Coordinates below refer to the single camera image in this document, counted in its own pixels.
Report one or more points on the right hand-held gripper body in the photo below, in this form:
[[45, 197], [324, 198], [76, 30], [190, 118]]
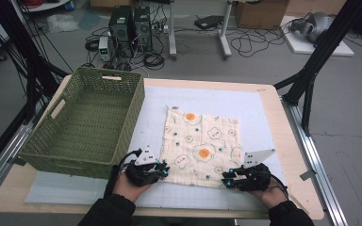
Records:
[[254, 179]]

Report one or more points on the clear plastic bag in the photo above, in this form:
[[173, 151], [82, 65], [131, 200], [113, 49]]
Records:
[[62, 22]]

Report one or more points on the grey power supply unit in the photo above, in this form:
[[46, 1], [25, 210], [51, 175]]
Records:
[[104, 48]]

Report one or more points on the black computer tower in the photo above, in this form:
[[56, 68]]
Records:
[[120, 28], [143, 28]]

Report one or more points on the white power strip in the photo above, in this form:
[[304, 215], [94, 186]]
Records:
[[160, 28]]

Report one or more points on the aluminium rail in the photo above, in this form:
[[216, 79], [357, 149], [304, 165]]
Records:
[[3, 160], [320, 169]]

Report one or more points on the grey metal bracket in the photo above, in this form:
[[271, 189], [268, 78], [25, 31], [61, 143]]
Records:
[[308, 174]]

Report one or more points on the grey rounded device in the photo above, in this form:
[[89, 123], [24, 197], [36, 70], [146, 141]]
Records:
[[317, 25]]

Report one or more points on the black metal frame stand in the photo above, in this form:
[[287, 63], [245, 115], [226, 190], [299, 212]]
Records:
[[22, 47], [323, 47]]

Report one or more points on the black flat box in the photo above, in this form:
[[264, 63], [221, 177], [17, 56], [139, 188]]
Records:
[[209, 22]]

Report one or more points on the flat cardboard box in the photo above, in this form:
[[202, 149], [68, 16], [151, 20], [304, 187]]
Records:
[[110, 3]]

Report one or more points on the white floor board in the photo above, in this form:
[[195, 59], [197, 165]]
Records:
[[301, 47]]

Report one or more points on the person's left hand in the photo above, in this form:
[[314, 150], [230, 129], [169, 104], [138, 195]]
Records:
[[127, 188]]

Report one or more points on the white grid mat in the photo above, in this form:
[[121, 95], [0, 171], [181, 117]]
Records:
[[201, 97]]

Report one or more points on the green woven basket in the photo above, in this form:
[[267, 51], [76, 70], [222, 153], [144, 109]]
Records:
[[75, 169]]

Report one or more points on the white round table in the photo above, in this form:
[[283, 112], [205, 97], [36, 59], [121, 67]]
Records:
[[44, 5]]

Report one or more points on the white desk leg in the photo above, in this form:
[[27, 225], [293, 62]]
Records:
[[224, 34], [172, 31]]

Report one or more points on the large cardboard box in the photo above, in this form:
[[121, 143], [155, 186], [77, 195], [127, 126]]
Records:
[[260, 14]]

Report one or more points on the cream printed cloth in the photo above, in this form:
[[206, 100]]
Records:
[[201, 138]]

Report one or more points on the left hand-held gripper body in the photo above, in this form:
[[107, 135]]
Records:
[[146, 158]]

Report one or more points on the person's right hand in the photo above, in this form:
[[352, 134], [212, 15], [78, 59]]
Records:
[[273, 196]]

